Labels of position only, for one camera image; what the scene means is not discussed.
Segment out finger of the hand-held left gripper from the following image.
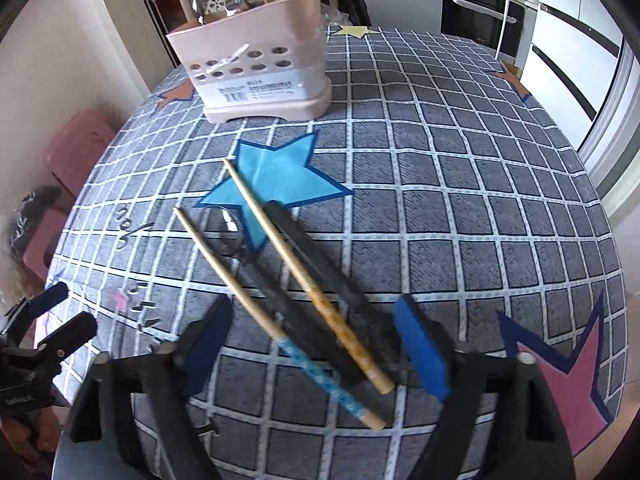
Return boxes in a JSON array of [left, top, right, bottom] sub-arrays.
[[34, 311, 98, 362], [0, 281, 70, 334]]

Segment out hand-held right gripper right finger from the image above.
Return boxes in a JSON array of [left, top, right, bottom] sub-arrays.
[[392, 294, 573, 480]]

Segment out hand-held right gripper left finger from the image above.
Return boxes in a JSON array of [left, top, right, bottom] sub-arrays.
[[65, 292, 236, 480]]

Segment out yellow patterned wooden chopstick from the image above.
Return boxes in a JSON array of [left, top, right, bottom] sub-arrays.
[[222, 158, 397, 395]]

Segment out blue patterned wooden chopstick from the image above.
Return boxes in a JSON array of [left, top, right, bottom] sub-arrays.
[[174, 207, 387, 430]]

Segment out beige plastic utensil holder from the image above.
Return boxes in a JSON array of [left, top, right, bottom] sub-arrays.
[[165, 0, 333, 123]]

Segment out person's left hand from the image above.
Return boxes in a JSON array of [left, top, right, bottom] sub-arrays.
[[0, 410, 62, 457]]

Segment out black trash bag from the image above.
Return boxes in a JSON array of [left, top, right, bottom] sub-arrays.
[[2, 186, 63, 261]]

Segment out pink plastic stool stack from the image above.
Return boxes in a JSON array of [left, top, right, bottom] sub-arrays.
[[45, 109, 118, 198]]

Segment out grey checked tablecloth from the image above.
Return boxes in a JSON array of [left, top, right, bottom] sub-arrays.
[[42, 25, 628, 480]]

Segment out white refrigerator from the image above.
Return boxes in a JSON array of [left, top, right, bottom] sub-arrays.
[[520, 0, 626, 126]]

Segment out black built-in oven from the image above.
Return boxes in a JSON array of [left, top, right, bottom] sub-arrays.
[[440, 0, 526, 58]]

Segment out crumpled clear plastic wrap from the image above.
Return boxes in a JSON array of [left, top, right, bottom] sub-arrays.
[[320, 2, 351, 28]]

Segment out white sliding door frame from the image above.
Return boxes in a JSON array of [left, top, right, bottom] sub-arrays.
[[577, 10, 640, 201]]

